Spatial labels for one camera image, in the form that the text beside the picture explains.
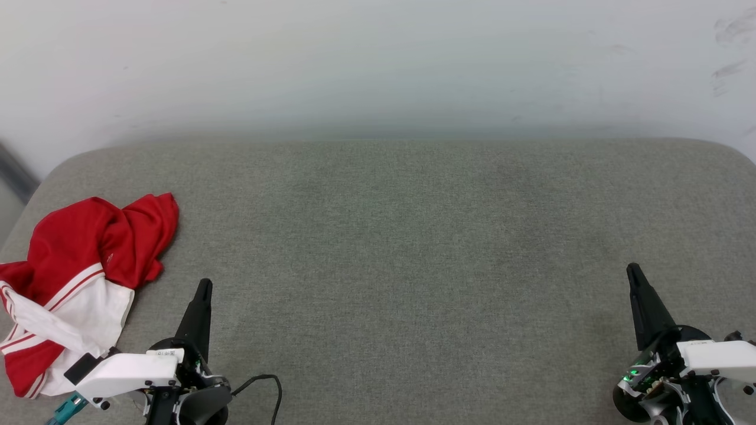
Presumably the grey fabric sofa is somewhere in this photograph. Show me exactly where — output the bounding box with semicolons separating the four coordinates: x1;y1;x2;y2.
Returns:
0;139;756;425

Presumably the teal left cable connector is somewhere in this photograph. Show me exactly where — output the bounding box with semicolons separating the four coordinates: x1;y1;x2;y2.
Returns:
46;393;89;425

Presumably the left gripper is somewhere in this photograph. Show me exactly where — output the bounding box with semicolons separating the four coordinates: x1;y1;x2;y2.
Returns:
74;279;232;425

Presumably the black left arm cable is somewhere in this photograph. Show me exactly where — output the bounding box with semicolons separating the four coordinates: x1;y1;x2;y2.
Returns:
230;374;283;425

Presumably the red and white jersey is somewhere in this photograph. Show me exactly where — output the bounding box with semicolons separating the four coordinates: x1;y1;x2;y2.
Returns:
0;192;180;399

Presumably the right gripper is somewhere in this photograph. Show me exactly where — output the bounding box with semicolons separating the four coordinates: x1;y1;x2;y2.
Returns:
612;263;756;425

